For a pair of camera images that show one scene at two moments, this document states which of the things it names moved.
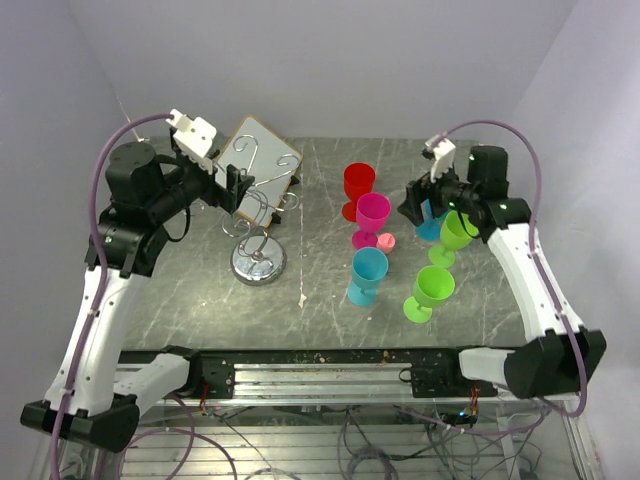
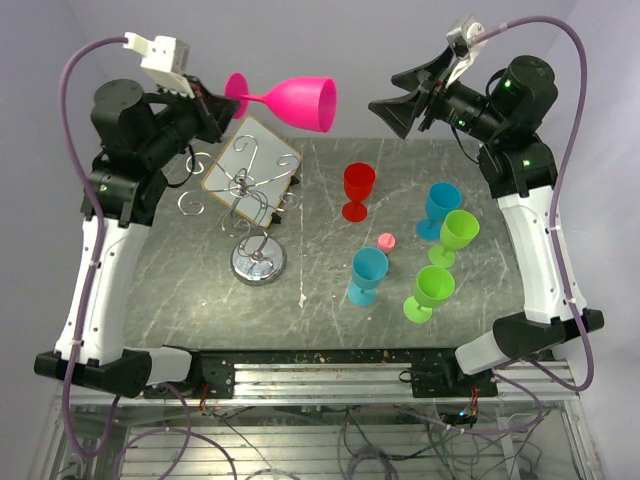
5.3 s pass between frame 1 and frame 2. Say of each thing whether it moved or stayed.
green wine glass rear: stayed
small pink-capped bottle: stayed
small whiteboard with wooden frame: stayed
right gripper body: moved
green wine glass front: stayed
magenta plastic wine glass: moved
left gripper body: moved
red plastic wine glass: stayed
